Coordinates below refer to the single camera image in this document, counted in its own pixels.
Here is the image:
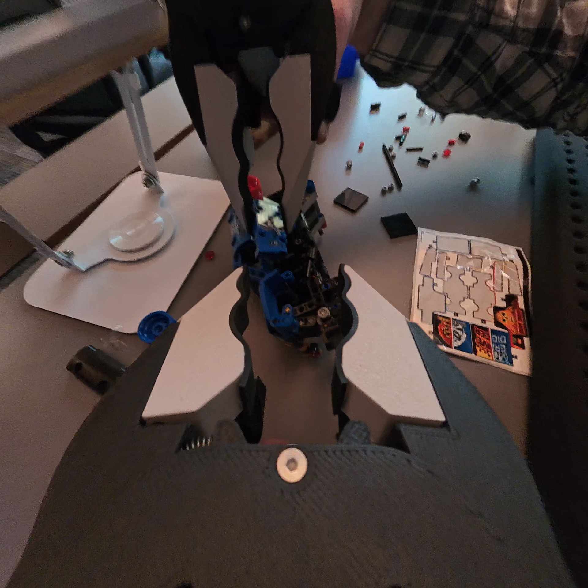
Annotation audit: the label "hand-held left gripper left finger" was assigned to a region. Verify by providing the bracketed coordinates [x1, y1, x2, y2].
[141, 267, 267, 444]

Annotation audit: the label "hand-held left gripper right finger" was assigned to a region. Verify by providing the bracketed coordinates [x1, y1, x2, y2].
[331, 264, 447, 444]

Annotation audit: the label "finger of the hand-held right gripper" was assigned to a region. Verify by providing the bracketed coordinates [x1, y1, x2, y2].
[269, 54, 320, 227]
[193, 62, 258, 231]

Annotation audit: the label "blue black brick vehicle model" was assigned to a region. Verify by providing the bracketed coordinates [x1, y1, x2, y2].
[230, 175, 356, 359]

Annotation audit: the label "grey desk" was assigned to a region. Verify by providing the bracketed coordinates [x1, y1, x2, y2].
[0, 69, 539, 465]

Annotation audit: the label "blue round brick cap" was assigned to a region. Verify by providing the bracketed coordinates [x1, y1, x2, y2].
[137, 311, 178, 345]

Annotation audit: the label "blue round piece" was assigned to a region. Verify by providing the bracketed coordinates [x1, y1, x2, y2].
[337, 43, 360, 82]

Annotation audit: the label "black square tile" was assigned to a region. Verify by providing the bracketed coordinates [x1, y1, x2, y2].
[380, 212, 419, 240]
[333, 187, 370, 215]

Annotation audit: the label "sticker sheet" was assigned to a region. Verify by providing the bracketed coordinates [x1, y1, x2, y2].
[410, 227, 534, 378]

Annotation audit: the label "black axle rod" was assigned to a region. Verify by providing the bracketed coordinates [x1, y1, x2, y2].
[381, 143, 404, 190]

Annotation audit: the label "black brick block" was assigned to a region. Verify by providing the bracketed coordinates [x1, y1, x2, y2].
[66, 345, 128, 395]

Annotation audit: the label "white stand with clear disc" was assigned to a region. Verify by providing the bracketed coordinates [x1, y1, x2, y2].
[0, 68, 231, 334]

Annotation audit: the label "scattered small brick pieces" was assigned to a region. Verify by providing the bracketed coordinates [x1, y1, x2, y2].
[345, 100, 482, 194]

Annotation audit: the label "beige side table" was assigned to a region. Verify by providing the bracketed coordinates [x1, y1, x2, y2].
[0, 75, 230, 278]

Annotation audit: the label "dark perforated panel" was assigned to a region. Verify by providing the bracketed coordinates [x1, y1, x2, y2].
[527, 128, 588, 588]

